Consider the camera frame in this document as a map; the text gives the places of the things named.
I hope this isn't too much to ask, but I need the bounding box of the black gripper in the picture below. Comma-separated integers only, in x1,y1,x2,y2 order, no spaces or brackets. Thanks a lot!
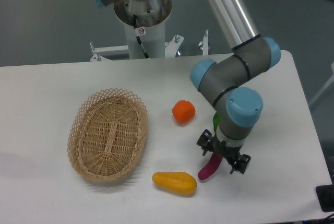
196,129,251,174

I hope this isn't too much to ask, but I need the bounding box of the purple sweet potato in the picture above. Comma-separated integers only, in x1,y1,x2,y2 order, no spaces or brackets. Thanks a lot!
197,153,223,180

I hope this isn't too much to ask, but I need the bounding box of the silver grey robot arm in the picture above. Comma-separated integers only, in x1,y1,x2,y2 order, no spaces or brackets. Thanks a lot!
94,0,281,180

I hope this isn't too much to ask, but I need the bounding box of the green bok choy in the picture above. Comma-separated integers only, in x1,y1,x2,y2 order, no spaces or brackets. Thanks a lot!
212,112,221,132

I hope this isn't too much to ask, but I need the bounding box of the yellow papaya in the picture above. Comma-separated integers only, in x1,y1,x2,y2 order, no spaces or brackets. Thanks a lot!
152,172,197,195

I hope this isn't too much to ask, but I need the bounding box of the orange tangerine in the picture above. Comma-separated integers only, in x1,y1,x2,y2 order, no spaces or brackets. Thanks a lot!
172,100,196,124

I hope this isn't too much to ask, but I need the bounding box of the black device at table edge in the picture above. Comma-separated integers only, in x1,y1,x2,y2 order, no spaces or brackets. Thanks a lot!
315,184,333,213

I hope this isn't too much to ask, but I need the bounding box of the oval wicker basket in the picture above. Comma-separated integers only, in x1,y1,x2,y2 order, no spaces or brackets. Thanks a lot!
67,88,148,183

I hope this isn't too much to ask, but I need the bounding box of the black cable on pedestal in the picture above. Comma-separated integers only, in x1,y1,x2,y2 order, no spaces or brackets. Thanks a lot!
133,14,150,59

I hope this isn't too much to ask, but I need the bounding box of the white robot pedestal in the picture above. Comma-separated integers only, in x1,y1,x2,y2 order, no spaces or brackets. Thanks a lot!
114,0,172,45

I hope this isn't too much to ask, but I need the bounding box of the white metal base frame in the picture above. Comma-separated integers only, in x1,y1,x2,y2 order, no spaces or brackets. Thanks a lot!
89,29,211,62

